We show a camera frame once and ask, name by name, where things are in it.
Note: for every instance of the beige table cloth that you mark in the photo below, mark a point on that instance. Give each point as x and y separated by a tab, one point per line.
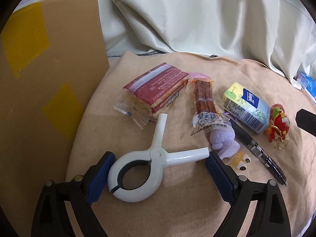
187	203

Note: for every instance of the red cracker packet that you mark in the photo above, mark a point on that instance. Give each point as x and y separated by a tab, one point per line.
151	93

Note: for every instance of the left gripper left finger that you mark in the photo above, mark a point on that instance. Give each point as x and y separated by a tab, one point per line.
51	216

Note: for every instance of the red sausage snack packet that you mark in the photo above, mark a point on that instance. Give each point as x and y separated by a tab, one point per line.
206	117

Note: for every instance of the pale green curtain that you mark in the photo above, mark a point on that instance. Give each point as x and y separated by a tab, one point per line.
277	33

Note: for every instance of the red beaded keychain toy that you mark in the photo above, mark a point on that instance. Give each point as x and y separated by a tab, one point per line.
279	126

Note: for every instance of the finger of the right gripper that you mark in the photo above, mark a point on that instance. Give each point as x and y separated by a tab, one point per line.
306	121

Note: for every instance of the tissue pack yellow blue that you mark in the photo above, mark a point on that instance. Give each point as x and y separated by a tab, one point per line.
247	107

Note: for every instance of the small yellow eraser toy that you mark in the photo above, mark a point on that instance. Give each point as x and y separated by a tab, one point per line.
240	161

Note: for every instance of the purple plush toy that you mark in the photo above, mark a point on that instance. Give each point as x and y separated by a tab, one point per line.
222	140

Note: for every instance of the cardboard box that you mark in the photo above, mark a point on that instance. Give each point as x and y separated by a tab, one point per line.
53	57

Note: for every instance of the black pen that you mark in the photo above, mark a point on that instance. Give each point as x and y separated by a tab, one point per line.
256	150

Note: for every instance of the blue tissue package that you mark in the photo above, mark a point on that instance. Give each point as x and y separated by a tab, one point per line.
308	84

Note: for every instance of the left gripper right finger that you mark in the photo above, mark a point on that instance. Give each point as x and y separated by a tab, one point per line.
270	216

